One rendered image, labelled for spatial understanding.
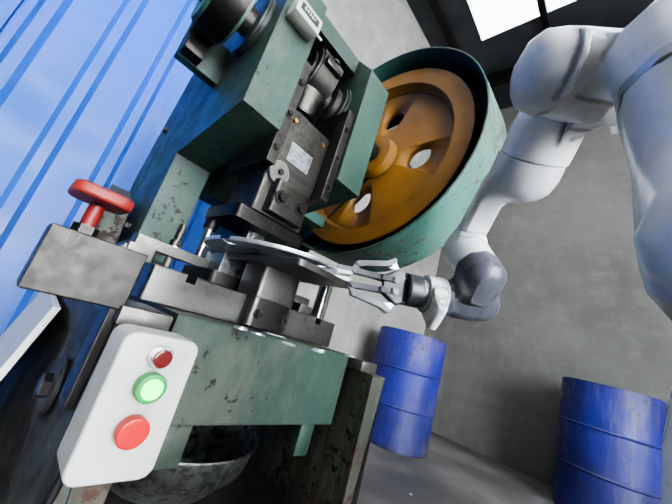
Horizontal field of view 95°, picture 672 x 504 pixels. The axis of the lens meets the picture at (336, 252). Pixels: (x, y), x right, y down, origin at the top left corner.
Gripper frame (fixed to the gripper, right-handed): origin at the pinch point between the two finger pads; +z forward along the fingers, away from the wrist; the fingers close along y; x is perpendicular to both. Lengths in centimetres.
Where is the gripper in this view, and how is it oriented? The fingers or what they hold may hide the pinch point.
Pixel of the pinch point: (335, 274)
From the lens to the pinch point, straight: 69.4
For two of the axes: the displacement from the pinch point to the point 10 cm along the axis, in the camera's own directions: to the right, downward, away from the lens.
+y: 1.8, -9.5, 2.4
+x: 1.8, -2.0, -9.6
